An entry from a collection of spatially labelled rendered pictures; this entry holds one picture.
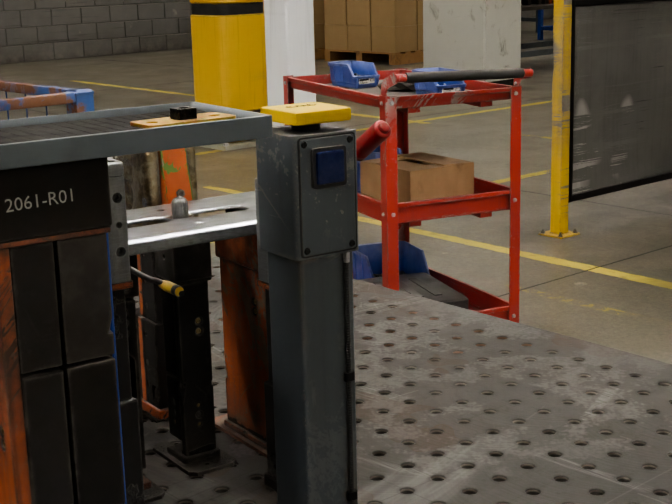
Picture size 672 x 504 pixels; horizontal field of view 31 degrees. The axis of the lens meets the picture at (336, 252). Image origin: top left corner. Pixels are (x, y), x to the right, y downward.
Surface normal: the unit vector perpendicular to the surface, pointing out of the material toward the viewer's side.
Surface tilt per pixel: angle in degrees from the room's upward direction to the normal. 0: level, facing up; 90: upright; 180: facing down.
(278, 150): 90
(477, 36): 90
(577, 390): 0
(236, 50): 90
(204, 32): 90
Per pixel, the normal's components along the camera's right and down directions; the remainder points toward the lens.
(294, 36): 0.65, 0.16
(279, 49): -0.76, 0.18
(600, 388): -0.03, -0.97
